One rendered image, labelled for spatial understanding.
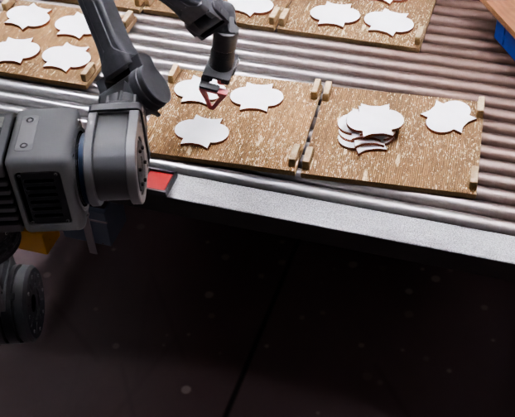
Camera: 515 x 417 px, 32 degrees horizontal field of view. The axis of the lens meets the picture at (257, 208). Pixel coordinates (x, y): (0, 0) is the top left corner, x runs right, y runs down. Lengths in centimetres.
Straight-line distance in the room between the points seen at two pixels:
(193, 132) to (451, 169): 64
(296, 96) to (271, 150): 22
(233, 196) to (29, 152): 85
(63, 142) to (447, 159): 111
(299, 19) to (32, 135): 142
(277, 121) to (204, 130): 19
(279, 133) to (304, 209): 26
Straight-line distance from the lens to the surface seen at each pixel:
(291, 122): 231
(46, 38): 273
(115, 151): 139
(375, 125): 223
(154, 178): 219
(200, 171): 221
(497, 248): 206
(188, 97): 240
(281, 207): 211
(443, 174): 218
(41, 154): 137
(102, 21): 164
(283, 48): 261
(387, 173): 217
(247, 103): 236
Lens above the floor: 239
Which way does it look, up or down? 44 degrees down
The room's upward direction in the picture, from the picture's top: 3 degrees counter-clockwise
